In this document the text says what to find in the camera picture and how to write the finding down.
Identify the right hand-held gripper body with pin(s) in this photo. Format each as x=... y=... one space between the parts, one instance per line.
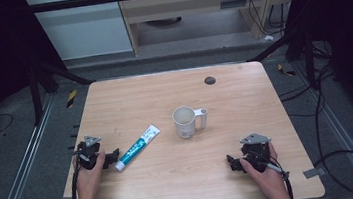
x=258 y=152

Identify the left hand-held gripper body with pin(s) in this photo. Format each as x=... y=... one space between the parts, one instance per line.
x=87 y=153

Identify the white and teal toothpaste tube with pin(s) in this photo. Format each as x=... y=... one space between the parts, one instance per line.
x=138 y=147

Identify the clear plastic mug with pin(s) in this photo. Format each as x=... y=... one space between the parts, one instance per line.
x=184 y=122

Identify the person's left hand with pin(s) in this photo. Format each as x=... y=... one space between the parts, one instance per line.
x=88 y=185

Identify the person's right hand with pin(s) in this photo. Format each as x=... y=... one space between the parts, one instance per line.
x=271 y=182

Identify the yellow and black striped tape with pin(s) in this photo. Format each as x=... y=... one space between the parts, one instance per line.
x=286 y=71
x=71 y=98

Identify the black metal stand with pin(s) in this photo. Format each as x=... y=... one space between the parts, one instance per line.
x=35 y=98
x=310 y=60

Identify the round grey table grommet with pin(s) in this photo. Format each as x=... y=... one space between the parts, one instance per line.
x=210 y=80

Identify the small white floor object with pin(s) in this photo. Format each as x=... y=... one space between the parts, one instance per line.
x=268 y=38

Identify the white cabinet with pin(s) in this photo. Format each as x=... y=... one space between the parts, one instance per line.
x=84 y=32

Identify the light wooden desk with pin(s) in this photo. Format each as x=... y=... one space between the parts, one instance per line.
x=187 y=2

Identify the aluminium floor rail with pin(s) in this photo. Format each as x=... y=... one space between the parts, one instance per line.
x=22 y=177
x=348 y=153

